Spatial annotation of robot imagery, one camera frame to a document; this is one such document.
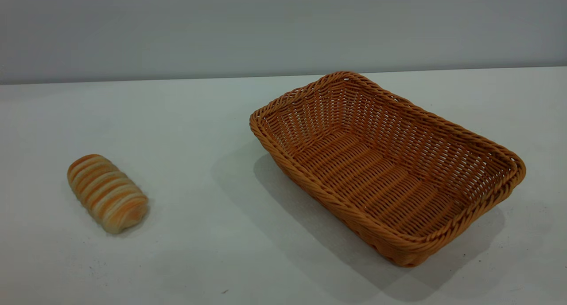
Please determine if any striped bread roll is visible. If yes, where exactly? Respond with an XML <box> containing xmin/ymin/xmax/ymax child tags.
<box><xmin>66</xmin><ymin>154</ymin><xmax>149</xmax><ymax>235</ymax></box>

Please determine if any orange woven wicker basket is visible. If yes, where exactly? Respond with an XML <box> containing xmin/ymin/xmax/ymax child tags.
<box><xmin>249</xmin><ymin>71</ymin><xmax>527</xmax><ymax>267</ymax></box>

